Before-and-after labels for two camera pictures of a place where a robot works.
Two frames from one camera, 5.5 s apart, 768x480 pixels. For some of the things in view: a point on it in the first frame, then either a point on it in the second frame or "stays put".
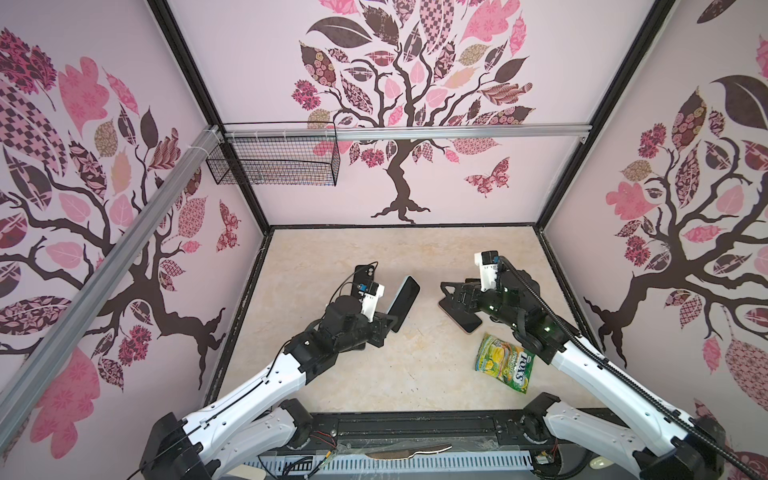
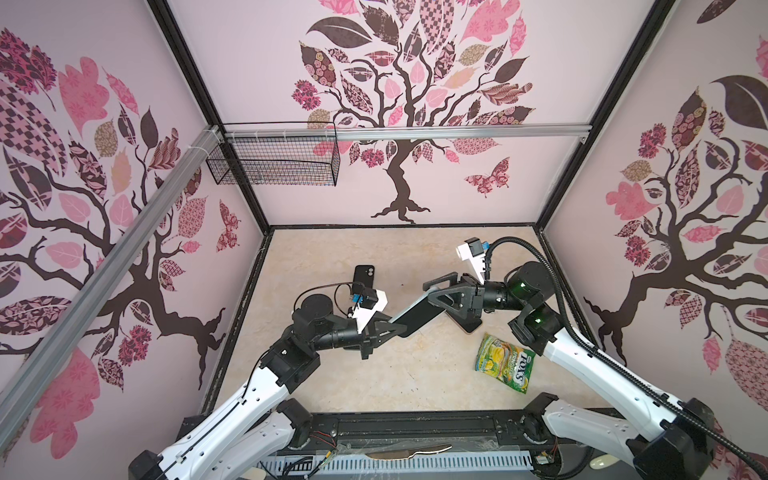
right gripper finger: [458, 287] to [451, 277]
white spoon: [599, 462] stays put
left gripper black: [379, 323] stays put
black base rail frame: [507, 431] stays put
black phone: [403, 302] to [416, 314]
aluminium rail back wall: [410, 132] stays put
